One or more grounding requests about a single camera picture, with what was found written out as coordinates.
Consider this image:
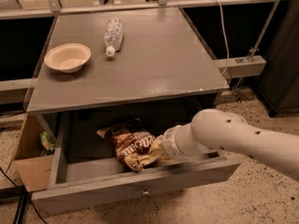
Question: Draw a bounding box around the black floor cable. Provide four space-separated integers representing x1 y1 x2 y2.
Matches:
0 166 49 224

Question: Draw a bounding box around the clear plastic water bottle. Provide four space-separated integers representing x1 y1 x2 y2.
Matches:
104 18 124 57

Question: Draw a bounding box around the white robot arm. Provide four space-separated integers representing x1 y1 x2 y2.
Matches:
149 109 299 181

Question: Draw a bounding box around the metal frame rail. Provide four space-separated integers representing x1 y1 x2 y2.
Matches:
0 0 276 20

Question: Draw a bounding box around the white paper bowl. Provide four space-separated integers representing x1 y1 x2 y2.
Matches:
44 43 91 74

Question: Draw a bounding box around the grey cabinet counter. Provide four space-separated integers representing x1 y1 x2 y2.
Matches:
27 7 228 114

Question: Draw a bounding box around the dark cabinet at right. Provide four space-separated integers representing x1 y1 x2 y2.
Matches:
255 0 299 118

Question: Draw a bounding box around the cardboard box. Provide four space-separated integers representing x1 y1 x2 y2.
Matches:
12 115 53 192

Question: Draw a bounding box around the grey open top drawer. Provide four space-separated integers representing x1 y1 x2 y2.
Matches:
31 96 241 216

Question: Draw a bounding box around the white cable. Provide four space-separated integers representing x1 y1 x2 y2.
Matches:
205 0 232 79

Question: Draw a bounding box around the green snack packet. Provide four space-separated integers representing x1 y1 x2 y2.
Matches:
40 132 55 156

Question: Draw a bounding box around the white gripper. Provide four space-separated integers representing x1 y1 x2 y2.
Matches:
149 125 186 161

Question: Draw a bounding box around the brown chip bag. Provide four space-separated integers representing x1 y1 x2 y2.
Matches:
96 119 158 172

